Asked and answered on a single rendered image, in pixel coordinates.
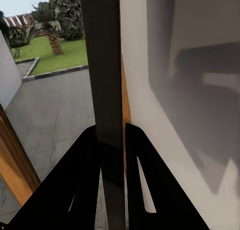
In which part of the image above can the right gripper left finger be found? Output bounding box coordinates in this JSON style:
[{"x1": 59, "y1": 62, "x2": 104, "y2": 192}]
[{"x1": 2, "y1": 125, "x2": 101, "y2": 230}]

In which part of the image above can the poster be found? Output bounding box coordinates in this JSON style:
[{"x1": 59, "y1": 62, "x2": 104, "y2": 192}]
[{"x1": 80, "y1": 0, "x2": 126, "y2": 230}]

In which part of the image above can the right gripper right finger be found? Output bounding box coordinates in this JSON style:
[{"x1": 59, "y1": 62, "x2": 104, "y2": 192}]
[{"x1": 125, "y1": 123, "x2": 210, "y2": 230}]

